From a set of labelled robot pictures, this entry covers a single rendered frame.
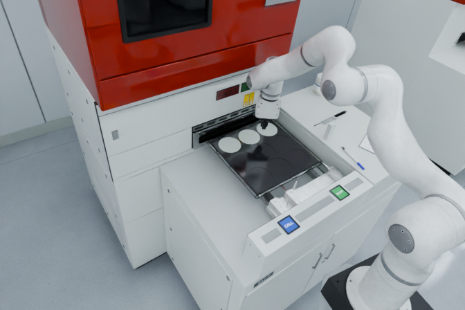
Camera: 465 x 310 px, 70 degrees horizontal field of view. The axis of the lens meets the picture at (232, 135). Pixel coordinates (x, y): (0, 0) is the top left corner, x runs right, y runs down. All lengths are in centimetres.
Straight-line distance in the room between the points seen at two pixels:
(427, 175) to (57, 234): 206
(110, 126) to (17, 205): 148
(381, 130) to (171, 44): 67
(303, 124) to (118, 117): 81
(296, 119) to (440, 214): 87
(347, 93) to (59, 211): 203
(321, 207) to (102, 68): 86
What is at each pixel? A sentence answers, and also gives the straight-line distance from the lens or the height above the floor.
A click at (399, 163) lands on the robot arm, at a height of 137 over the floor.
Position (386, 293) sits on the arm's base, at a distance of 107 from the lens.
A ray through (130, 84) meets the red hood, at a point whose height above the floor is 130.
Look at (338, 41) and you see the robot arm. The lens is 99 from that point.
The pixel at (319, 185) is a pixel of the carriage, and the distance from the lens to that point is 143.
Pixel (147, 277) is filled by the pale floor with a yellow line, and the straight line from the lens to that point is 212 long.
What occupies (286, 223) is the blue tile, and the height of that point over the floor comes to 96.
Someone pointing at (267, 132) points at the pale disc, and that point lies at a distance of 156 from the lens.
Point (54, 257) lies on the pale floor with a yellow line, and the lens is 231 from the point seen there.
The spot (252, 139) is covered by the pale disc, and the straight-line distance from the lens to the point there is 151.
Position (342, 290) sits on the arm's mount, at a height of 92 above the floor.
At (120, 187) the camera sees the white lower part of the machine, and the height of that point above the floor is 79.
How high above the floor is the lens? 191
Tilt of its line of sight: 42 degrees down
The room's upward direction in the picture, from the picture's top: 7 degrees clockwise
